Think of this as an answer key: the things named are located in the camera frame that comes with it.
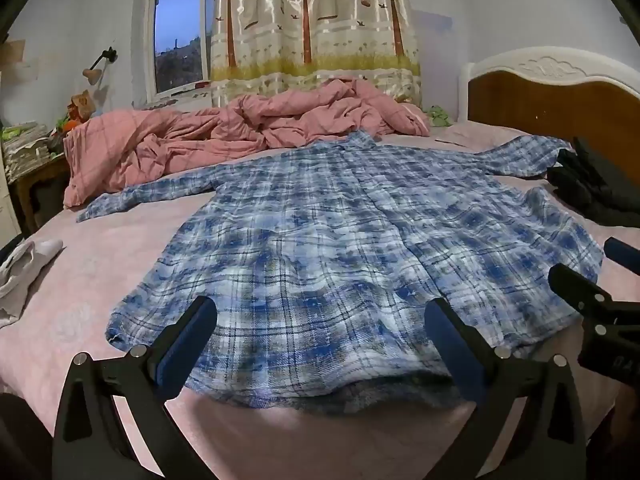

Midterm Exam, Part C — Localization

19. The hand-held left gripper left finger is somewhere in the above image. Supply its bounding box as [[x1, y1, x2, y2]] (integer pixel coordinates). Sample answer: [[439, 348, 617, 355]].
[[52, 296, 218, 480]]

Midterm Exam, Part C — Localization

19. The wooden nightstand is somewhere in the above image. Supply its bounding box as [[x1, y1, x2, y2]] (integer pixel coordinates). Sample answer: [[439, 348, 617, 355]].
[[10, 155, 71, 233]]

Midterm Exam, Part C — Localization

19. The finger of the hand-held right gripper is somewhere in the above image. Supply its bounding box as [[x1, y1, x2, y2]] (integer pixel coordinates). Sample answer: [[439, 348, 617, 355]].
[[603, 237, 640, 273], [548, 263, 640, 320]]

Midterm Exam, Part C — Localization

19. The pink pillow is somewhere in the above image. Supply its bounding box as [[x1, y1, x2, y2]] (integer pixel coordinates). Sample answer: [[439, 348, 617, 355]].
[[434, 122, 551, 153]]

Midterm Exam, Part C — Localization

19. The white frame window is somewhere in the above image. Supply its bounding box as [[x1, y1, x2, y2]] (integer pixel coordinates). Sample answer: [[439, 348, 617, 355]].
[[145, 0, 217, 103]]

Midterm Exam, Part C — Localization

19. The pink checked quilt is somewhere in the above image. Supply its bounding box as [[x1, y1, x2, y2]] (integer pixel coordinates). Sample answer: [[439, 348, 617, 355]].
[[62, 79, 432, 209]]

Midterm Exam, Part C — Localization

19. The black clothing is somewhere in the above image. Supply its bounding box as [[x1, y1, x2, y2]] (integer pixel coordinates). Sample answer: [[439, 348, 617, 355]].
[[546, 136, 640, 228]]

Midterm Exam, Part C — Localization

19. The green cloth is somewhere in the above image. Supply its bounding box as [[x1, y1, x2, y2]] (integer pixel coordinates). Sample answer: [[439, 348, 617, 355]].
[[425, 105, 455, 127]]

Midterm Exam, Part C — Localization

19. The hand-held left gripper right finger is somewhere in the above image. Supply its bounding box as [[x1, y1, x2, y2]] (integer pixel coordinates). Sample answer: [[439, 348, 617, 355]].
[[424, 297, 586, 480]]

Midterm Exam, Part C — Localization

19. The bed with pink sheet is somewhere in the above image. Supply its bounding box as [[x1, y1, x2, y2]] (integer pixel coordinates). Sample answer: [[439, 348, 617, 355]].
[[0, 120, 640, 480]]

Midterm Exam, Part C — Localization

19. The white wooden headboard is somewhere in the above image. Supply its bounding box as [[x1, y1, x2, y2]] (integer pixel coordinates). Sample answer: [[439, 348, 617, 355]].
[[459, 46, 640, 158]]

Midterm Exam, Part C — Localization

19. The wall lamp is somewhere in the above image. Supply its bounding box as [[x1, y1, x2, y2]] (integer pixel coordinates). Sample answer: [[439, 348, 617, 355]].
[[82, 47, 118, 86]]

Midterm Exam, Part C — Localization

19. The tree print curtain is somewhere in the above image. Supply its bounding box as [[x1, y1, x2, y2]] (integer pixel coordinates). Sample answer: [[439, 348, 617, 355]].
[[209, 0, 422, 107]]

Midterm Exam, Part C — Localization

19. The blue plaid shirt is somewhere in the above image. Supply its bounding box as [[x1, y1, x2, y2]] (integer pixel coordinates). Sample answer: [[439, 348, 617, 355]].
[[76, 130, 606, 408]]

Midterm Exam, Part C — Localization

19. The brown paper box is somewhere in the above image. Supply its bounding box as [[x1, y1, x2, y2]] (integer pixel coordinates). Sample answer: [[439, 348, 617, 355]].
[[67, 89, 98, 121]]

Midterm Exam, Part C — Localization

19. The white cloth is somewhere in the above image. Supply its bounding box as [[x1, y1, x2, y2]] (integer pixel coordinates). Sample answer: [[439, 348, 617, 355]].
[[0, 238, 64, 328]]

